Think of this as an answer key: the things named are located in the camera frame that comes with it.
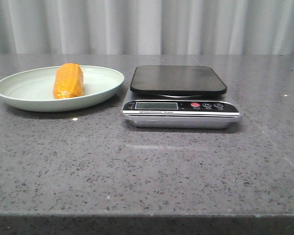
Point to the pale green round plate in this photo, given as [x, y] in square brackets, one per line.
[32, 90]

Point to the black silver kitchen scale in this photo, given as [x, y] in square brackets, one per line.
[179, 97]

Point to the white pleated curtain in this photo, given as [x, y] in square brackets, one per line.
[220, 27]

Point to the orange corn cob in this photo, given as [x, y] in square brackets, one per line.
[68, 82]

